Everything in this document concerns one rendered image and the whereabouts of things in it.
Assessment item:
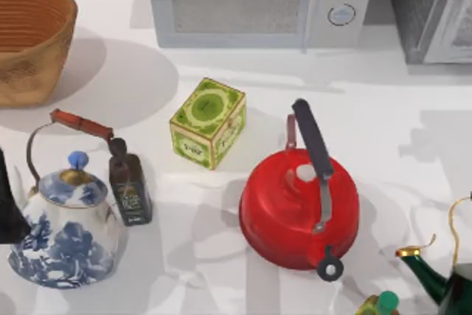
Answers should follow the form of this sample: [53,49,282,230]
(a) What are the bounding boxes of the brown woven basket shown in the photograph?
[0,0,79,108]

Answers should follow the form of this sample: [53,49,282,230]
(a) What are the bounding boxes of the green tea tin box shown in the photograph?
[169,77,247,171]

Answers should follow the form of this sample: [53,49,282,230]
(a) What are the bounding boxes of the pale microwave oven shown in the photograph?
[144,0,380,54]

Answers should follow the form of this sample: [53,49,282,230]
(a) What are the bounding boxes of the microwave knob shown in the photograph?
[327,2,357,27]

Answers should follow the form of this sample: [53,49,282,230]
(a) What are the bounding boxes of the yellow bottle with green cap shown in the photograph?
[355,291,400,315]

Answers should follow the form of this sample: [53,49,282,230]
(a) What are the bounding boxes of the grey cabinet with dark inside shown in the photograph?
[382,0,472,66]

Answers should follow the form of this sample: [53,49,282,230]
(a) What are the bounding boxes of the dark olive oil bottle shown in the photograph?
[108,136,153,227]

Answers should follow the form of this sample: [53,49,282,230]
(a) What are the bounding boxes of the blue and white porcelain teapot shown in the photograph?
[7,108,123,289]

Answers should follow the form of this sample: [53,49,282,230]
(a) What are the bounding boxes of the red kettle with black handle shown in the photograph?
[238,98,361,283]

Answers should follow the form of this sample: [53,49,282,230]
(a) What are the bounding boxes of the dark green teapot with gold trim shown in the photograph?
[395,191,472,315]

